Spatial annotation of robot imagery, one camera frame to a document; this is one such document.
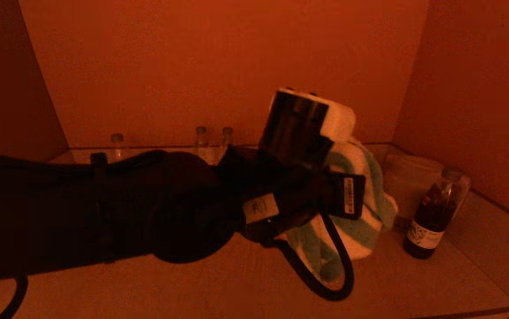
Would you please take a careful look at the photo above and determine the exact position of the green white striped towel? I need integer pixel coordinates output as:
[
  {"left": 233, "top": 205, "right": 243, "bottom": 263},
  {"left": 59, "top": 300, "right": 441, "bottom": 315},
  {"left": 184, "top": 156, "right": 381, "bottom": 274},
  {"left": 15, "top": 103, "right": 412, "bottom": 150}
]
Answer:
[{"left": 283, "top": 140, "right": 399, "bottom": 284}]

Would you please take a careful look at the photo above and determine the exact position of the white electric kettle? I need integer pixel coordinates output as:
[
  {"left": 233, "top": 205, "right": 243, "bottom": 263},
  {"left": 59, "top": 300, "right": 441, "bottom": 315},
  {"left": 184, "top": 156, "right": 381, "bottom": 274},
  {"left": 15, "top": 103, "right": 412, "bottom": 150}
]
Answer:
[{"left": 383, "top": 155, "right": 445, "bottom": 226}]

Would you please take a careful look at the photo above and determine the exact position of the large bottle with dark drink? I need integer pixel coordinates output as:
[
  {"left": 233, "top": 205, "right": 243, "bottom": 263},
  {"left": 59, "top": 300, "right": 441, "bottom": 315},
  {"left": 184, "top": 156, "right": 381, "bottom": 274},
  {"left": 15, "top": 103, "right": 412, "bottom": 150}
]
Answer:
[{"left": 403, "top": 167, "right": 471, "bottom": 260}]

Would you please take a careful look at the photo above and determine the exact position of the small bottle with red drink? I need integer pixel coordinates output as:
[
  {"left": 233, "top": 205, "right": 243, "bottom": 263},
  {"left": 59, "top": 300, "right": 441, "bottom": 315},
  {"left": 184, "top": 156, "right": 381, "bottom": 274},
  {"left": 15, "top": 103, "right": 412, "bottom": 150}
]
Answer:
[{"left": 110, "top": 134, "right": 125, "bottom": 162}]

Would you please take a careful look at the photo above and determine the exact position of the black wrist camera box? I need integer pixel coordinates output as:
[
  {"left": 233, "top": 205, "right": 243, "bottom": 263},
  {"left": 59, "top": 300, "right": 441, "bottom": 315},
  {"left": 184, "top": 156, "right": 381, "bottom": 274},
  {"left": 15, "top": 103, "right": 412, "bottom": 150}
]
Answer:
[{"left": 325, "top": 171, "right": 367, "bottom": 221}]

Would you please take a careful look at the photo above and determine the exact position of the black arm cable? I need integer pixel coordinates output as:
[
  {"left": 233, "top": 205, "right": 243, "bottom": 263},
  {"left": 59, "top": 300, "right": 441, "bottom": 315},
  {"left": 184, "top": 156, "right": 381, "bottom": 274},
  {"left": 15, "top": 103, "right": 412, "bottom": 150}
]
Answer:
[{"left": 0, "top": 213, "right": 355, "bottom": 319}]

